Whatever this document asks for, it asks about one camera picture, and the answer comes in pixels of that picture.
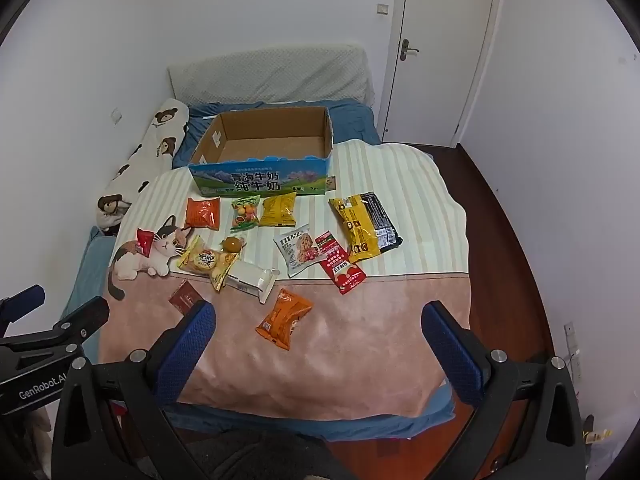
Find yellow cake packet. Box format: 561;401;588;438
177;235;241;293

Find yellow chip packet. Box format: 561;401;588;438
258;191;298;228

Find small red packet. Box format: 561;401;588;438
135;227;157;257

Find green candy bag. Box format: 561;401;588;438
230;195;262;233

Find person's dark pants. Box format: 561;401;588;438
165;420;351;480

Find large yellow black packet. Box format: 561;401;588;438
328;191;403;264

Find white cookie packet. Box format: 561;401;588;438
273;230;321;279

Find red snack packet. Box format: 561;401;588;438
319;259;367;296

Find red white label packet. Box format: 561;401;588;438
314;230;349;266

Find braised egg packet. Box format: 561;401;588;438
220;234;248;256

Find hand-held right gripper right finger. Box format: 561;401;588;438
421;301;587;480

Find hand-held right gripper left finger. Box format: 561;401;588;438
51;300;218;480

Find orange snack packet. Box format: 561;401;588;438
184;197;222;232
255;288;314;352

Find bear print pillow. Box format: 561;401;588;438
96;98;191;233

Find white wall socket strip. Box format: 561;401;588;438
564;322;584;386

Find printed cardboard box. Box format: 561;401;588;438
188;106;335;197

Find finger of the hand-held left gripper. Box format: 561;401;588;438
47;296;111;356
0;285;47;322

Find white snack packet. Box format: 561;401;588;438
225;259;281;305

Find brown snack packet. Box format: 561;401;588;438
168;280;202;317

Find grey textured pillow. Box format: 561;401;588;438
166;45;376;108

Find white door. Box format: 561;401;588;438
378;0;503;148

